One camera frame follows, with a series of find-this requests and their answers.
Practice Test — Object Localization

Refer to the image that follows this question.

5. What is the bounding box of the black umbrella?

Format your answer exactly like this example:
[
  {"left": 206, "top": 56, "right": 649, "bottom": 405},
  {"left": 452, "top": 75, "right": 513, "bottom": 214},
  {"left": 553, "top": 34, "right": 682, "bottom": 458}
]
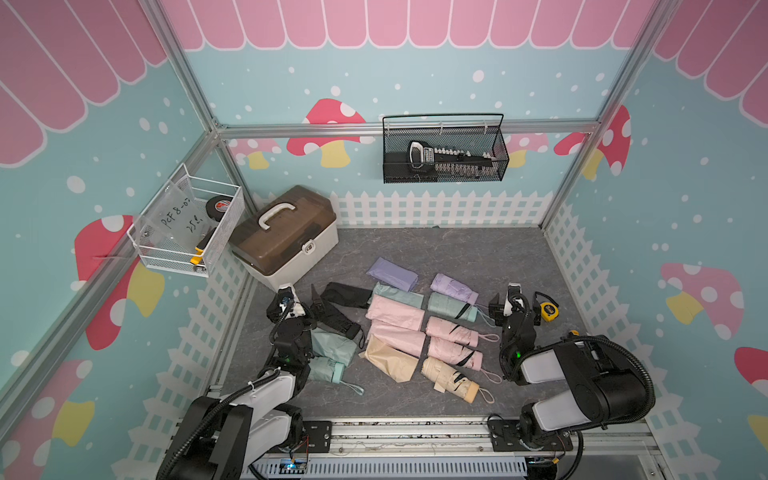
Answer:
[{"left": 310, "top": 286, "right": 365, "bottom": 349}]

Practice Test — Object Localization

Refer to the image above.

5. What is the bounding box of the mint green sleeve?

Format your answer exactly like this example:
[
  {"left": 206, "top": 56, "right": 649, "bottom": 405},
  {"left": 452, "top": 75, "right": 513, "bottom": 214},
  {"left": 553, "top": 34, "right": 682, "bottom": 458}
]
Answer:
[
  {"left": 311, "top": 329, "right": 358, "bottom": 367},
  {"left": 372, "top": 282, "right": 424, "bottom": 309}
]

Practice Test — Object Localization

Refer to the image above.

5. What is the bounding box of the mint green sleeved umbrella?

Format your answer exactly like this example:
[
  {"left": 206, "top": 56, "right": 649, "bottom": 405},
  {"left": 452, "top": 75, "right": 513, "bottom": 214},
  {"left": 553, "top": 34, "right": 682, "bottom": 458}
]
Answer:
[{"left": 426, "top": 292, "right": 496, "bottom": 327}]

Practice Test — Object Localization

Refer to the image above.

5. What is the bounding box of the pink sleeved umbrella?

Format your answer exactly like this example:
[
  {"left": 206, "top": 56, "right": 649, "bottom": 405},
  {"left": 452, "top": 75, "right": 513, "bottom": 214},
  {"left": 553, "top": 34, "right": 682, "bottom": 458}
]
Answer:
[
  {"left": 428, "top": 336, "right": 503, "bottom": 384},
  {"left": 426, "top": 316, "right": 500, "bottom": 347}
]

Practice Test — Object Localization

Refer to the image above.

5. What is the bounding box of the pink sleeved umbrella front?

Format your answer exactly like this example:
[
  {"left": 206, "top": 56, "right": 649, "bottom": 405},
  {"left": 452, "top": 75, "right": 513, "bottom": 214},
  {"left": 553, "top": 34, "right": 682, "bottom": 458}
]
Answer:
[{"left": 426, "top": 316, "right": 500, "bottom": 347}]

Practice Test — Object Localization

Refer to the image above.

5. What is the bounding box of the lilac sleeved umbrella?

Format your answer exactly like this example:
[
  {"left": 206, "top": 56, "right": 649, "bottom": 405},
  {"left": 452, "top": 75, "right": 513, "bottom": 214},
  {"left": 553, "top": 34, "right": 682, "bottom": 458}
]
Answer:
[{"left": 430, "top": 273, "right": 479, "bottom": 305}]

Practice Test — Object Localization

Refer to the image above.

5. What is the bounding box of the pink sleeve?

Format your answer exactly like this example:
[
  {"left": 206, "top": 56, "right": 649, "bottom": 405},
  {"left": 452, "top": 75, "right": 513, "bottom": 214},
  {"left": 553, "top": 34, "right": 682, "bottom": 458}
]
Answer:
[
  {"left": 368, "top": 320, "right": 426, "bottom": 357},
  {"left": 366, "top": 295, "right": 425, "bottom": 331}
]

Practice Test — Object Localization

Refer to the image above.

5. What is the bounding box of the lilac sleeve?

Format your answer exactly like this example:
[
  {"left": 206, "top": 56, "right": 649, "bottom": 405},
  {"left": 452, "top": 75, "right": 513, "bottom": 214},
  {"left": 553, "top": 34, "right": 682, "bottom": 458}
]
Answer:
[{"left": 367, "top": 257, "right": 418, "bottom": 292}]

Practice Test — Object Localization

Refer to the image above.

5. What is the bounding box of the beige sleeve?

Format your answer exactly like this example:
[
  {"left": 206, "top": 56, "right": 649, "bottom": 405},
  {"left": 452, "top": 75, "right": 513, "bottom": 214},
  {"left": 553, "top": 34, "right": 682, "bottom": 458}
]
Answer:
[{"left": 359, "top": 336, "right": 419, "bottom": 383}]

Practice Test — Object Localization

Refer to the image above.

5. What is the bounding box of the beige sleeved umbrella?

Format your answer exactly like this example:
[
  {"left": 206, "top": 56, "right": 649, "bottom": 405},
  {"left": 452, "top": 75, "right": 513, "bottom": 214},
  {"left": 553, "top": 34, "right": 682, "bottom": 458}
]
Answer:
[{"left": 421, "top": 357, "right": 495, "bottom": 404}]

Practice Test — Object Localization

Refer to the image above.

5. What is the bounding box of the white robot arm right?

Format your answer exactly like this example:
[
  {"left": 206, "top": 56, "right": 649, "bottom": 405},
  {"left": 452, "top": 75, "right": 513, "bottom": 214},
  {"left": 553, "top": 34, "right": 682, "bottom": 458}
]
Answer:
[{"left": 487, "top": 284, "right": 656, "bottom": 451}]

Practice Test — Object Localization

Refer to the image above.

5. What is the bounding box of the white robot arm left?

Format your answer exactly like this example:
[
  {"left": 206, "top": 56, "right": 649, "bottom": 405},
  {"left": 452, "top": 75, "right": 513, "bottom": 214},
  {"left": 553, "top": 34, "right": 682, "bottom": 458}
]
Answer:
[{"left": 156, "top": 284, "right": 317, "bottom": 479}]

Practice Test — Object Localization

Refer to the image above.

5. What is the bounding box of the yellow tape measure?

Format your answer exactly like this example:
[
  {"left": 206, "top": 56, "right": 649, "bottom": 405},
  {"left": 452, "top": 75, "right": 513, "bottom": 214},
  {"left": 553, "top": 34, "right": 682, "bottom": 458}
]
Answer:
[{"left": 533, "top": 291, "right": 560, "bottom": 326}]

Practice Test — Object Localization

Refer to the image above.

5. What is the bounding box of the brown lidded white toolbox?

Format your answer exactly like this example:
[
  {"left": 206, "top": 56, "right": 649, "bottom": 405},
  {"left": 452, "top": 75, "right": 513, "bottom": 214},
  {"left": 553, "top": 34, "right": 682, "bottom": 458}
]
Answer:
[{"left": 229, "top": 186, "right": 338, "bottom": 292}]

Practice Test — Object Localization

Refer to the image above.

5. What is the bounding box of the yellow black tool in bin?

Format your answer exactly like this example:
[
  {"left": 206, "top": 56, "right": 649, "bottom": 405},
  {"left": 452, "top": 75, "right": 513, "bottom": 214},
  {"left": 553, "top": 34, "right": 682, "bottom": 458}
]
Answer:
[{"left": 190, "top": 228, "right": 215, "bottom": 267}]

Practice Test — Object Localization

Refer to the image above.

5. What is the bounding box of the black tape roll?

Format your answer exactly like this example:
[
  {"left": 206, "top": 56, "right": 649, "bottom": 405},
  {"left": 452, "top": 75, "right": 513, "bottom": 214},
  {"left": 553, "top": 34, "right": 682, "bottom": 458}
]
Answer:
[{"left": 206, "top": 195, "right": 233, "bottom": 223}]

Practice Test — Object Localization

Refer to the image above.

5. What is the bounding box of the socket set in basket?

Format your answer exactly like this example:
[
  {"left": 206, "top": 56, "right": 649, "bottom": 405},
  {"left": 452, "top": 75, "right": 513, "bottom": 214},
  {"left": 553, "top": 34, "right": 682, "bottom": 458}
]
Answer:
[{"left": 406, "top": 141, "right": 498, "bottom": 180}]

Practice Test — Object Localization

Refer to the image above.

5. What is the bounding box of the clear acrylic wall bin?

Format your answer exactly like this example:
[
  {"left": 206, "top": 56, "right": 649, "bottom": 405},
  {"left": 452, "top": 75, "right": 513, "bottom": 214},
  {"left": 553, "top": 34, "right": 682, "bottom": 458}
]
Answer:
[{"left": 127, "top": 164, "right": 245, "bottom": 278}]

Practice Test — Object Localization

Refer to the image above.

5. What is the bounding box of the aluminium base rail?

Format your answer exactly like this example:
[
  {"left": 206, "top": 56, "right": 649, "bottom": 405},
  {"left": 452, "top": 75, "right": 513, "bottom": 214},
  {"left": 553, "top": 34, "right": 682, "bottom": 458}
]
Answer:
[{"left": 161, "top": 416, "right": 667, "bottom": 480}]

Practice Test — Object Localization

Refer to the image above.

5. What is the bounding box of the black wire wall basket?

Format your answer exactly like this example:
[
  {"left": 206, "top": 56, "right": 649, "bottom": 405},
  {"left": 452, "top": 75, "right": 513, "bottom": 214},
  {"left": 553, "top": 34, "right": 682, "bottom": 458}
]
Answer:
[{"left": 381, "top": 113, "right": 509, "bottom": 184}]

